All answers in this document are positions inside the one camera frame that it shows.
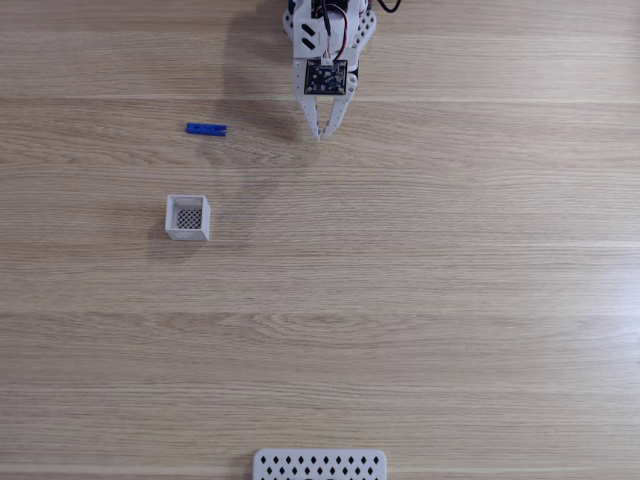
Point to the blue clothes peg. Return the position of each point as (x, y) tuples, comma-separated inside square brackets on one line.
[(206, 129)]

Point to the small white mesh crate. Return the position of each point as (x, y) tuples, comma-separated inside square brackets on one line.
[(188, 218)]

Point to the white perforated plate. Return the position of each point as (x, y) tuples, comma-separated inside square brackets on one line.
[(320, 465)]

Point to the black camera circuit board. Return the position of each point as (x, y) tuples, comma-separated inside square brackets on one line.
[(326, 77)]

